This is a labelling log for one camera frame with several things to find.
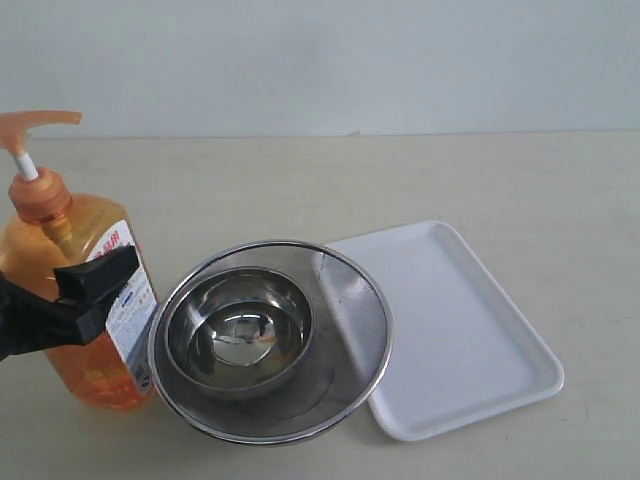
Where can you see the orange pump soap bottle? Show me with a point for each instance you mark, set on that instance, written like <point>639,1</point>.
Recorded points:
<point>53,227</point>

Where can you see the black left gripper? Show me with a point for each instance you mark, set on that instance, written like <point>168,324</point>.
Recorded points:
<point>30,323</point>

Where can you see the white rectangular plastic tray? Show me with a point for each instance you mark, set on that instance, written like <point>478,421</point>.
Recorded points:
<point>462,351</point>

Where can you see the steel mesh colander basket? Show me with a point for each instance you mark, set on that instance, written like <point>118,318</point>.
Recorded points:
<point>347,358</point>

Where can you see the small stainless steel bowl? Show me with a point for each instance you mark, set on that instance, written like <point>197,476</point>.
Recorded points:
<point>238,333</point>

